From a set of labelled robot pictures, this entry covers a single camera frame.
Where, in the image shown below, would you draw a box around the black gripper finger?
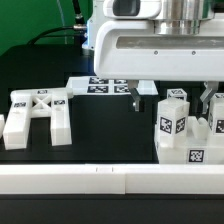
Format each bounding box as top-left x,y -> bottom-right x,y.
200,81 -> 219,114

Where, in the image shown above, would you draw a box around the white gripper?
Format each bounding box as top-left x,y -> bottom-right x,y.
94,20 -> 224,112

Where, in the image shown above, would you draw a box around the white chair seat part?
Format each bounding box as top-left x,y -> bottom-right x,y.
154,116 -> 224,164

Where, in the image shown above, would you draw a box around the white chair back frame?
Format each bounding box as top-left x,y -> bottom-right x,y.
3,88 -> 73,150

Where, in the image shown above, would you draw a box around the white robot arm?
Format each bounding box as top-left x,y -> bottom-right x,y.
83,0 -> 224,108

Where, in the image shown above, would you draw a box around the white tagged small block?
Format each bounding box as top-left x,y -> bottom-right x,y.
167,88 -> 187,100

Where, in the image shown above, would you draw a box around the white part left edge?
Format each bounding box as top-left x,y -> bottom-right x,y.
0,114 -> 5,136

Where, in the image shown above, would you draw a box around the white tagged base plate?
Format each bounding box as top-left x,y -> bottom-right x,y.
66,76 -> 158,96

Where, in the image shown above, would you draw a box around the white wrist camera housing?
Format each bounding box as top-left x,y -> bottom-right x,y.
103,0 -> 162,19

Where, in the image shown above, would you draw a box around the black cables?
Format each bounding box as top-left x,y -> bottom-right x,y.
27,0 -> 88,46

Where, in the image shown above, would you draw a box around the white front rail barrier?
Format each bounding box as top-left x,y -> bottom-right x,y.
0,164 -> 224,194

